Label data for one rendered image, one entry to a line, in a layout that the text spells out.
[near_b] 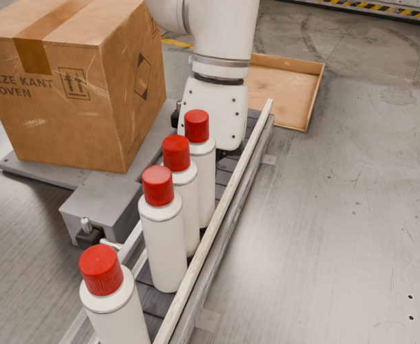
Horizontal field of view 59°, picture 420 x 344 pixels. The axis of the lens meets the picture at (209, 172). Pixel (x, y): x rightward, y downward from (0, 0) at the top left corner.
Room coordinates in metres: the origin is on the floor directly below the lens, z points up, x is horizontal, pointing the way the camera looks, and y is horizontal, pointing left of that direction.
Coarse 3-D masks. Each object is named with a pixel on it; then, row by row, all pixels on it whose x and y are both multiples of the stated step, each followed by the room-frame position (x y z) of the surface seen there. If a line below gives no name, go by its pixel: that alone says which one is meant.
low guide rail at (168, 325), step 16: (256, 128) 0.61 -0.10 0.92; (240, 160) 0.51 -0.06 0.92; (240, 176) 0.48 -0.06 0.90; (224, 192) 0.43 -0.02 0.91; (224, 208) 0.40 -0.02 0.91; (208, 240) 0.33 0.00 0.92; (192, 272) 0.28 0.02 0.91; (176, 304) 0.23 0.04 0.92; (176, 320) 0.22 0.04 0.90; (160, 336) 0.19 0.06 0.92
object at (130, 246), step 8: (136, 232) 0.31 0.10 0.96; (128, 240) 0.30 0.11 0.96; (136, 240) 0.30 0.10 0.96; (128, 248) 0.28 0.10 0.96; (120, 256) 0.27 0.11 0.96; (128, 256) 0.28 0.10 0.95; (80, 312) 0.20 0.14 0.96; (80, 320) 0.19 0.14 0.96; (88, 320) 0.19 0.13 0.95; (72, 328) 0.18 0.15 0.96; (80, 328) 0.18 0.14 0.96; (64, 336) 0.17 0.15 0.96; (72, 336) 0.17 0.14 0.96; (80, 336) 0.18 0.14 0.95
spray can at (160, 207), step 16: (144, 176) 0.29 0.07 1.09; (160, 176) 0.29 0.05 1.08; (144, 192) 0.28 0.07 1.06; (160, 192) 0.28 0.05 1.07; (176, 192) 0.30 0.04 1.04; (144, 208) 0.28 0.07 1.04; (160, 208) 0.27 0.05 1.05; (176, 208) 0.28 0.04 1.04; (144, 224) 0.27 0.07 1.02; (160, 224) 0.27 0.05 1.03; (176, 224) 0.27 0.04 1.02; (160, 240) 0.27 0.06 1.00; (176, 240) 0.27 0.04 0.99; (160, 256) 0.27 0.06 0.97; (176, 256) 0.27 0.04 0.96; (160, 272) 0.27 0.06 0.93; (176, 272) 0.27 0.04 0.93; (160, 288) 0.27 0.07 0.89; (176, 288) 0.27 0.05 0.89
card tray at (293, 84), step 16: (256, 64) 1.06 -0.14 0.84; (272, 64) 1.05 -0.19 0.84; (288, 64) 1.03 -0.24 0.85; (304, 64) 1.01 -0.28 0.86; (320, 64) 1.00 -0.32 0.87; (256, 80) 0.97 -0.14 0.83; (272, 80) 0.97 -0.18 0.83; (288, 80) 0.97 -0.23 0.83; (304, 80) 0.97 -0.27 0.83; (320, 80) 0.94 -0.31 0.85; (256, 96) 0.88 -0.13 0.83; (272, 96) 0.88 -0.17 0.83; (288, 96) 0.88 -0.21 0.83; (304, 96) 0.88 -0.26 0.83; (272, 112) 0.80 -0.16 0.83; (288, 112) 0.80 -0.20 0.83; (304, 112) 0.80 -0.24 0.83; (288, 128) 0.73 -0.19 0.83; (304, 128) 0.73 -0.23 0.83
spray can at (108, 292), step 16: (96, 256) 0.19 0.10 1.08; (112, 256) 0.19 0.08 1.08; (96, 272) 0.17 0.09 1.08; (112, 272) 0.17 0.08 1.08; (128, 272) 0.20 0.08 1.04; (80, 288) 0.18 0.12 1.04; (96, 288) 0.17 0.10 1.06; (112, 288) 0.17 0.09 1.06; (128, 288) 0.18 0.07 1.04; (96, 304) 0.16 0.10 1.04; (112, 304) 0.16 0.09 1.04; (128, 304) 0.17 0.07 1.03; (96, 320) 0.16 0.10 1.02; (112, 320) 0.16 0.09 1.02; (128, 320) 0.17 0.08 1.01; (144, 320) 0.19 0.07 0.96; (112, 336) 0.16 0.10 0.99; (128, 336) 0.16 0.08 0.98; (144, 336) 0.18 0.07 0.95
